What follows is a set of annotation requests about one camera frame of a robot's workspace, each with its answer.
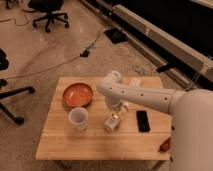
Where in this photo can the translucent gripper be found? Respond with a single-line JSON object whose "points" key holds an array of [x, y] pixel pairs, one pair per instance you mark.
{"points": [[124, 108]]}

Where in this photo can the white plastic bottle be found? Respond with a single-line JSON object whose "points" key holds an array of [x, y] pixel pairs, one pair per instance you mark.
{"points": [[112, 122]]}

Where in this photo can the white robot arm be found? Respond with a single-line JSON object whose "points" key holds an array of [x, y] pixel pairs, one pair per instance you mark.
{"points": [[192, 118]]}

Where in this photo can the black smartphone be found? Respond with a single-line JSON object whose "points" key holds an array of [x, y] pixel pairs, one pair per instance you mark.
{"points": [[142, 121]]}

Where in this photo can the white rectangular block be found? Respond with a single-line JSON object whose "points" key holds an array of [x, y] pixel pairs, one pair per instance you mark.
{"points": [[135, 82]]}

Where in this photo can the white paper cup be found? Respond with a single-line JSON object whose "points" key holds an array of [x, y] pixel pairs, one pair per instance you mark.
{"points": [[78, 117]]}

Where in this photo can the wooden table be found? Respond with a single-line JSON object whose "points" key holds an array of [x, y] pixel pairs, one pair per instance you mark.
{"points": [[60, 140]]}

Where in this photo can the orange bowl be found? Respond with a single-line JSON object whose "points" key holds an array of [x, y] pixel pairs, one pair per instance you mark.
{"points": [[78, 95]]}

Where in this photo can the red snack packet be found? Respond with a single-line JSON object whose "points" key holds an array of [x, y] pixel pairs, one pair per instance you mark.
{"points": [[165, 146]]}

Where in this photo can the black floor mat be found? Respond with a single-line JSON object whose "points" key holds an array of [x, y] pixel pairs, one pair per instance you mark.
{"points": [[115, 35]]}

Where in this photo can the black office chair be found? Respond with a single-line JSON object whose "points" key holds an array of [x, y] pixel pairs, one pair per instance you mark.
{"points": [[50, 8]]}

